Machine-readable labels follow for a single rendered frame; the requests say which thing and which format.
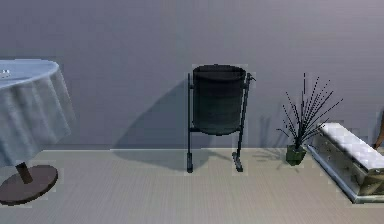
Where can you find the black bin on stand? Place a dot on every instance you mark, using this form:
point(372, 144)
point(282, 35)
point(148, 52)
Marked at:
point(217, 100)

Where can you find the dark twig plant green pot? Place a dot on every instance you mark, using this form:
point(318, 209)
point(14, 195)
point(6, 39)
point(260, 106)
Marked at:
point(301, 123)

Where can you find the round table with white cloth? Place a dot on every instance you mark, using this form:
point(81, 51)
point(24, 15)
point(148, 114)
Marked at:
point(31, 110)

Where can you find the silver chest with white top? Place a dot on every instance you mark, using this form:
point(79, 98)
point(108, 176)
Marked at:
point(350, 156)

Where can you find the brown curved object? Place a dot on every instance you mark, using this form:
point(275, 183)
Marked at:
point(380, 135)

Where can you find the small white thing on table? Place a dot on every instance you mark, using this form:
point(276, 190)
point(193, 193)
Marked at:
point(5, 71)

